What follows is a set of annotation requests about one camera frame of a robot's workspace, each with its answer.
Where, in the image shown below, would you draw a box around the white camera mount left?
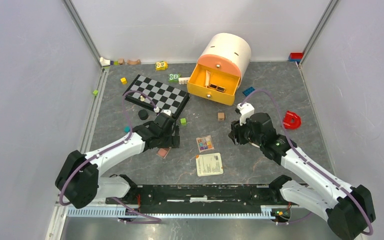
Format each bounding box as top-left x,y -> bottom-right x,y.
153,107 -> 172,117

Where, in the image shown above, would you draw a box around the wooden arch block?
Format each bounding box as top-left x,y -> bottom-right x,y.
126,59 -> 142,65

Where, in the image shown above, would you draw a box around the lime green small block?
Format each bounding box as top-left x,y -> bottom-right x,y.
92,90 -> 99,97

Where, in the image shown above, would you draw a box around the blue lego brick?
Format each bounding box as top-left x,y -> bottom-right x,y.
242,86 -> 255,97

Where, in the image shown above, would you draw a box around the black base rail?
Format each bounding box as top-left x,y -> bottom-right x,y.
121,184 -> 294,214

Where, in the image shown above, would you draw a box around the white lego brick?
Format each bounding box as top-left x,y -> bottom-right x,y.
178,77 -> 190,85

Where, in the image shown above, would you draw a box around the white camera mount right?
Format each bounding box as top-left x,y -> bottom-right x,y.
236,102 -> 255,126

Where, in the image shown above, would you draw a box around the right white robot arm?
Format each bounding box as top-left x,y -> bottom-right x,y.
228,112 -> 376,240

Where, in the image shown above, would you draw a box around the cream round drawer cabinet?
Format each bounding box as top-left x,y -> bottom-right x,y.
196,32 -> 252,87

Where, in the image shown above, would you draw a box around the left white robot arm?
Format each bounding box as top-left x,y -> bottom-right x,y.
55,110 -> 180,209

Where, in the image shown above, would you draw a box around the orange top drawer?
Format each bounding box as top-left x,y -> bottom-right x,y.
197,54 -> 248,77

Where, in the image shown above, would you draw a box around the green number block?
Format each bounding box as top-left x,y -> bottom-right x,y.
168,73 -> 181,82

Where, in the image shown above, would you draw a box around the pink blush palette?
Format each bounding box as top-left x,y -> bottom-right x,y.
156,148 -> 171,159

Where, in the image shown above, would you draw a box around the red plastic toy piece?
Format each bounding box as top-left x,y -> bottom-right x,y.
282,110 -> 302,130

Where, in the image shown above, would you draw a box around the colourful eyeshadow palette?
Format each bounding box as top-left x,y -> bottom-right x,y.
196,135 -> 215,153

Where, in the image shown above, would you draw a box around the white paper sachet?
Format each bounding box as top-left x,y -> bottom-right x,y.
195,153 -> 224,177

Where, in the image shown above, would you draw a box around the teal small cube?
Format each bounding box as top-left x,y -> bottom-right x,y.
124,126 -> 131,133

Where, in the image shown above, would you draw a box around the white corner bracket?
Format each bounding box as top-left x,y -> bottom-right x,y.
99,56 -> 112,67

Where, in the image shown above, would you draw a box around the small green cube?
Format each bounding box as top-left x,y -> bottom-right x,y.
180,118 -> 187,126

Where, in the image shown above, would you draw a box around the yellow owl toy block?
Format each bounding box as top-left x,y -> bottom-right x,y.
155,61 -> 168,71

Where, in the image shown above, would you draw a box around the black round cap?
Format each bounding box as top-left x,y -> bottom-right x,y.
138,109 -> 149,121

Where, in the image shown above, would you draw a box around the red blue brick stack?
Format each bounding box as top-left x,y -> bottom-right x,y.
288,52 -> 304,63

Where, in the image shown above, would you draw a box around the wooden handled makeup tool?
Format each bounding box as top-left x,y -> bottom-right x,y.
204,70 -> 211,88

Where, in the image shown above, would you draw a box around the yellow small cube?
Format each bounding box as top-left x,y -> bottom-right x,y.
120,77 -> 128,85

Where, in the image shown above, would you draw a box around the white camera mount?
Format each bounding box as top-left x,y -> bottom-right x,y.
153,107 -> 172,117
236,102 -> 255,126

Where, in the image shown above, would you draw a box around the black white checkerboard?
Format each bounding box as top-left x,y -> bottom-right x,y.
125,74 -> 190,119

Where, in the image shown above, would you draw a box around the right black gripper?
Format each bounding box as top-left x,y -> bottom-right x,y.
227,114 -> 264,147

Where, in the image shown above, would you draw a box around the small wooden cube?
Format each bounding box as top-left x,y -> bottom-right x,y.
217,112 -> 226,121

